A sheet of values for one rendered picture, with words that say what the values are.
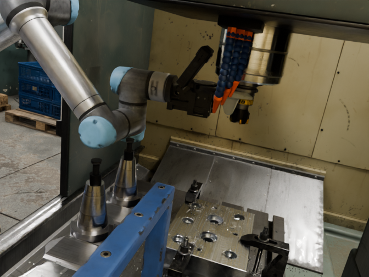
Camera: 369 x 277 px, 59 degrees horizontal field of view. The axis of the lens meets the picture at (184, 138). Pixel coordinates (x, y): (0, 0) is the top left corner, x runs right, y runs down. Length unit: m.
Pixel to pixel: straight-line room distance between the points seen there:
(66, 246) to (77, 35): 0.91
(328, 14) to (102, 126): 0.49
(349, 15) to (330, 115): 1.40
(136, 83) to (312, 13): 0.49
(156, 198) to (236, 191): 1.19
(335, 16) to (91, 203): 0.41
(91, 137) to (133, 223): 0.29
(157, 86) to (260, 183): 1.13
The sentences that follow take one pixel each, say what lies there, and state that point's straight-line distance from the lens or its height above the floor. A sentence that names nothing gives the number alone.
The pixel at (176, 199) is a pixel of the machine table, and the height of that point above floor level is 0.90.
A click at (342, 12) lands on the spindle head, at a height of 1.56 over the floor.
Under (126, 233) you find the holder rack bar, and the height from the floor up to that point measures 1.23.
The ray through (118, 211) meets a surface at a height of 1.22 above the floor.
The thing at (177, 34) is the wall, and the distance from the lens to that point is 1.88.
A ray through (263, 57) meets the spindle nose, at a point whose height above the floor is 1.48.
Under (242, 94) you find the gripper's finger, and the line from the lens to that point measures 0.77.
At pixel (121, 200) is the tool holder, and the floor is 1.23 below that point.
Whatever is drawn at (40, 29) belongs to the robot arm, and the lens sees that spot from 0.85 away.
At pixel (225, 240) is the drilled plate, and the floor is 0.99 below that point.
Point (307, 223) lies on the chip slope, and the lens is 1.73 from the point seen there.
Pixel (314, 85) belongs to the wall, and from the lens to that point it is 1.82.
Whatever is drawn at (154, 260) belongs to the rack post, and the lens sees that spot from 0.71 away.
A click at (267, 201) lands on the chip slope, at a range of 1.76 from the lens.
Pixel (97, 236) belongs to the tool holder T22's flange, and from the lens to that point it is 0.50.
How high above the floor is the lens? 1.52
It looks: 18 degrees down
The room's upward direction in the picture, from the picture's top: 9 degrees clockwise
